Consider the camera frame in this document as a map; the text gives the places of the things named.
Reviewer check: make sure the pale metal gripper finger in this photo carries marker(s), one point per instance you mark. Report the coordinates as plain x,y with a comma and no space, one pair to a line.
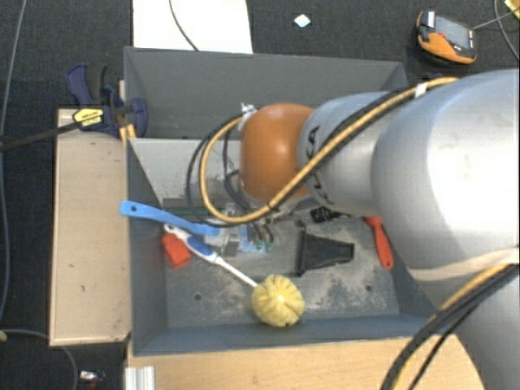
231,250
219,240

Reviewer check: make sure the red plastic block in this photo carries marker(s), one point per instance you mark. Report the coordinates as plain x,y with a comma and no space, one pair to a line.
177,253

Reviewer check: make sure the black funnel-shaped nozzle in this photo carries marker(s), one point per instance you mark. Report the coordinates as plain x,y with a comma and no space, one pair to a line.
323,252

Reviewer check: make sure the grey metal bin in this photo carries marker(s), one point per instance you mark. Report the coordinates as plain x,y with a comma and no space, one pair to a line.
227,92

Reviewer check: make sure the pale wood board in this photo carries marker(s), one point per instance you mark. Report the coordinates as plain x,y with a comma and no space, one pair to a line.
89,234

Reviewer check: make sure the black cylinder on white bracket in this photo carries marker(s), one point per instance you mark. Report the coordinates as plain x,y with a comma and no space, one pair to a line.
323,214

